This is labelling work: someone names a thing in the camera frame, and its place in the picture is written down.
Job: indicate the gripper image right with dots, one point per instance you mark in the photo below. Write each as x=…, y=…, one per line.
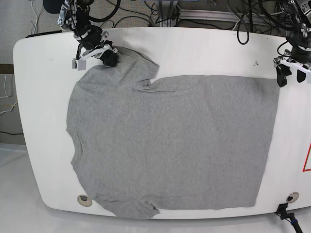
x=297, y=58

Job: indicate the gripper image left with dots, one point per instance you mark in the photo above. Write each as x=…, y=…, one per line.
x=92, y=43

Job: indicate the grey t-shirt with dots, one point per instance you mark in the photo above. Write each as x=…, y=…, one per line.
x=179, y=143

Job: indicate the black flat bar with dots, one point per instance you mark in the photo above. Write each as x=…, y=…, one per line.
x=44, y=33

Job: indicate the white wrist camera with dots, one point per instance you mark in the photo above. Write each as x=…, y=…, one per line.
x=308, y=78
x=79, y=64

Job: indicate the aluminium frame rail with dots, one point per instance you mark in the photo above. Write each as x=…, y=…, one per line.
x=219, y=16

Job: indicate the black clamp with cable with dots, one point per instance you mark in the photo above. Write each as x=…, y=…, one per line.
x=290, y=217

